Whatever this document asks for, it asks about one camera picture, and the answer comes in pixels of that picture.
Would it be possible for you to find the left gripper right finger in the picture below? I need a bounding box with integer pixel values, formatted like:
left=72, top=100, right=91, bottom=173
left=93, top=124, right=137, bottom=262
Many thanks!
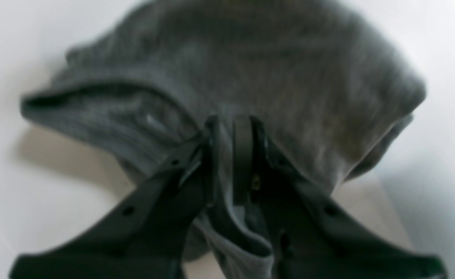
left=233, top=116, right=446, bottom=279

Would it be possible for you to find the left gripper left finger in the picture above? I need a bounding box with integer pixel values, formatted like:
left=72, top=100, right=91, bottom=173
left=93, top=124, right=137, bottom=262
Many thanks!
left=9, top=117, right=219, bottom=279

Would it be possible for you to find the grey t-shirt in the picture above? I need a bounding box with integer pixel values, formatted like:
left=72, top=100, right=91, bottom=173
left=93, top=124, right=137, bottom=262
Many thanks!
left=20, top=0, right=426, bottom=279

